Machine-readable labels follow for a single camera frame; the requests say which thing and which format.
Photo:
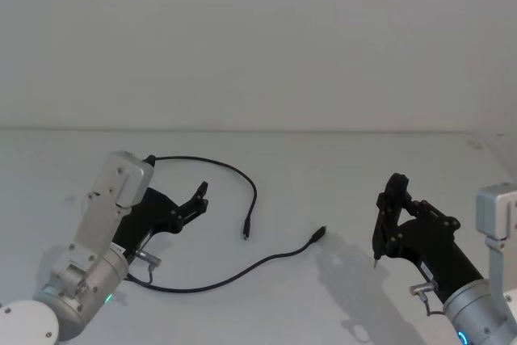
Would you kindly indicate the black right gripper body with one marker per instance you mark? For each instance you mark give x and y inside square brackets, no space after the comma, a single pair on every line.
[440,260]

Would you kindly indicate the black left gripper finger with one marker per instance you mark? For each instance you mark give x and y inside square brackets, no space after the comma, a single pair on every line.
[194,205]

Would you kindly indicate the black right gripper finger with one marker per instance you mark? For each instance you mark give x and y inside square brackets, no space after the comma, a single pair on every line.
[434,215]
[392,199]

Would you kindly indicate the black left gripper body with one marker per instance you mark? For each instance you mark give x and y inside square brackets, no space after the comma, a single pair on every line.
[141,220]

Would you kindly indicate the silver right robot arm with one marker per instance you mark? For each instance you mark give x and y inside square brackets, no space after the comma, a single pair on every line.
[476,308]

